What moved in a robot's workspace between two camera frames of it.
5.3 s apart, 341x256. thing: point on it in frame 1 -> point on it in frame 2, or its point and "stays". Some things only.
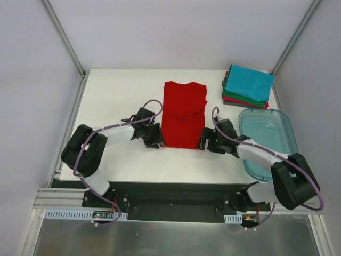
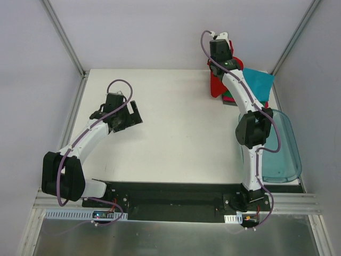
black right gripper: x=209 y=140 -> x=213 y=69
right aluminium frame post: x=309 y=12 stays
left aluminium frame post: x=64 y=38 stays
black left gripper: x=154 y=135 -> x=128 y=117
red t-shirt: x=183 y=113 -> x=218 y=87
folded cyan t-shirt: x=254 y=84 stays
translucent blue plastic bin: x=270 y=127 stays
